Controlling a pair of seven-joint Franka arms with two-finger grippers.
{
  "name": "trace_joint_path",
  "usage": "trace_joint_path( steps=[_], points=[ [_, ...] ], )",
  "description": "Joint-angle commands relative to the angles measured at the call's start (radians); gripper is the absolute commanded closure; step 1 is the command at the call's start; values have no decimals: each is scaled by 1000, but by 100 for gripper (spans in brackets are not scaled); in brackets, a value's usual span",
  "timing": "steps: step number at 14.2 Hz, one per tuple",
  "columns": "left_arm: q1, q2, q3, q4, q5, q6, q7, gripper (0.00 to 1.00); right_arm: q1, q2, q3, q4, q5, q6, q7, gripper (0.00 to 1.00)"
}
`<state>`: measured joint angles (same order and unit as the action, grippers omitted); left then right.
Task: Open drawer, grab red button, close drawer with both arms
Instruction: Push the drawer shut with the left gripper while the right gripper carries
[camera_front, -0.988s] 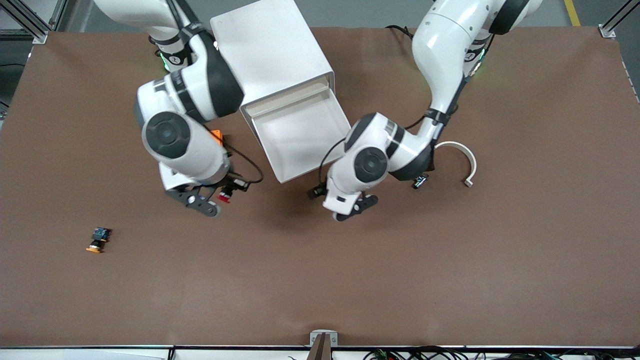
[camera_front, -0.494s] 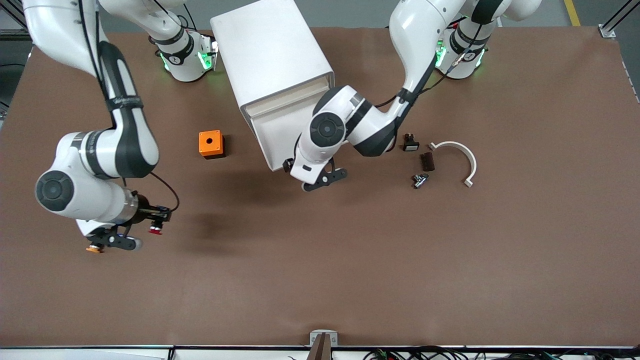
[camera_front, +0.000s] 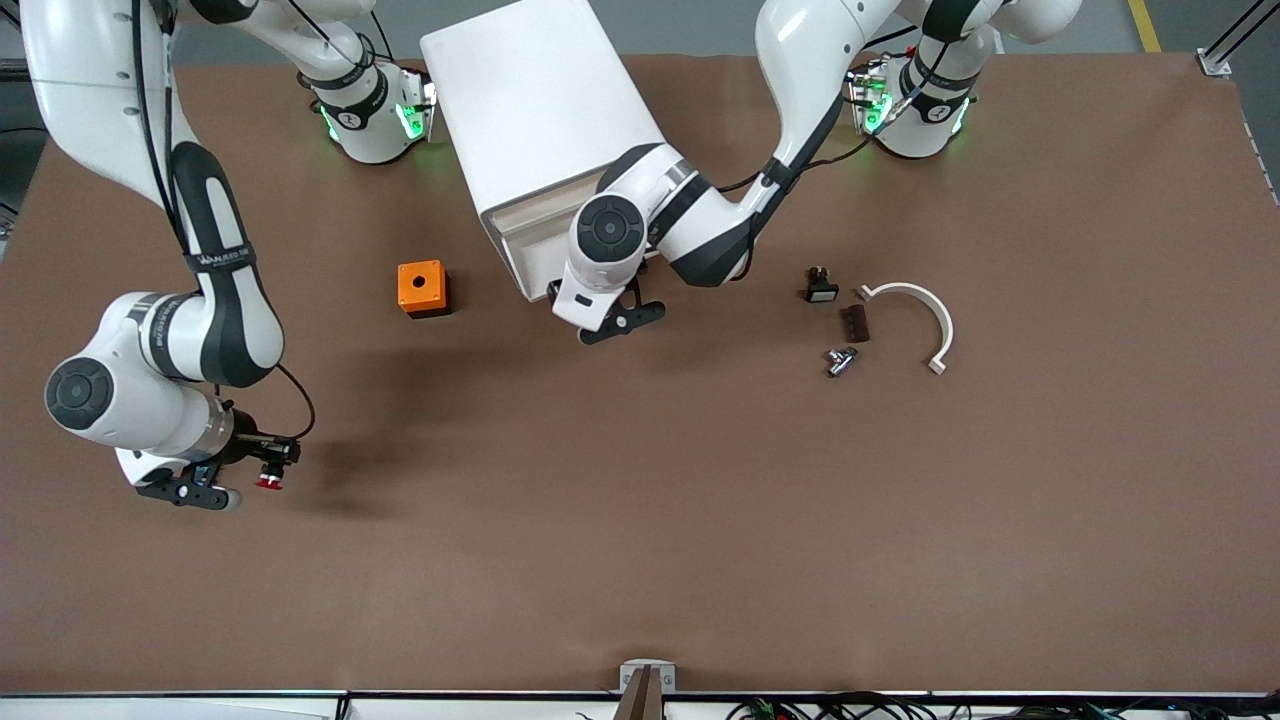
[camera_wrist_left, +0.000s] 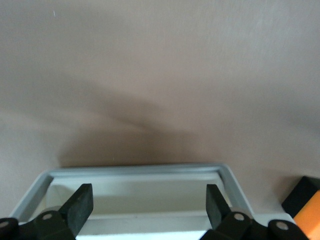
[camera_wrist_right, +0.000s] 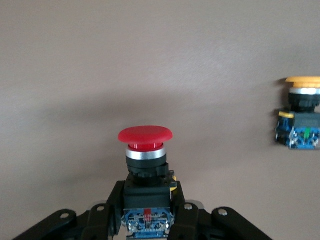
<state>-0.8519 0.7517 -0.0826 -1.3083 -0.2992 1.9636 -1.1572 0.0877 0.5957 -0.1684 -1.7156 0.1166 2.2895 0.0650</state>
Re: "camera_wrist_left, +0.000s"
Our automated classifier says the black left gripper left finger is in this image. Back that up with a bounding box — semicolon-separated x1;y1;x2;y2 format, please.
0;183;94;240

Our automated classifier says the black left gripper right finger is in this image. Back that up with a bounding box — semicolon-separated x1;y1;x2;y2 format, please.
199;184;309;240

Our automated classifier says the orange box with hole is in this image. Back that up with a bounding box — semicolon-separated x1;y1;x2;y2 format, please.
281;175;320;240

